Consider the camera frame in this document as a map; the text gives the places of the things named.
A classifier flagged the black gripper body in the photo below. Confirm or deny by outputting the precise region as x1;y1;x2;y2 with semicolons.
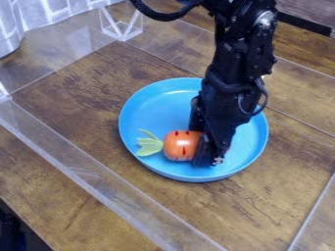
197;71;267;147

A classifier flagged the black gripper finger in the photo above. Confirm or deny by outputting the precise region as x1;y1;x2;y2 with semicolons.
188;96;205;132
192;133;229;167

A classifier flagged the orange toy carrot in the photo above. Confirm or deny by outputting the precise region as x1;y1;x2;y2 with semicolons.
136;129;201;162

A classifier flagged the blue round tray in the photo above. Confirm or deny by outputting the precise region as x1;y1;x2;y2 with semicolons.
119;77;268;182

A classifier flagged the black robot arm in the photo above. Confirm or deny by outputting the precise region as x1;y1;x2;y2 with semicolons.
188;0;277;167

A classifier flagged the clear acrylic barrier strip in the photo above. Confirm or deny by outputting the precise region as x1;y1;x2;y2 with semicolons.
0;95;227;251

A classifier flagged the white patterned curtain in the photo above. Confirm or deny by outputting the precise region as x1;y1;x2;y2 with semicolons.
0;0;123;59

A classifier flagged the black cable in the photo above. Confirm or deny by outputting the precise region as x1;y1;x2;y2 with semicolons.
128;0;207;23

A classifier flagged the clear acrylic corner bracket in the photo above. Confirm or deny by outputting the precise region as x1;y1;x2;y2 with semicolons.
99;1;143;41

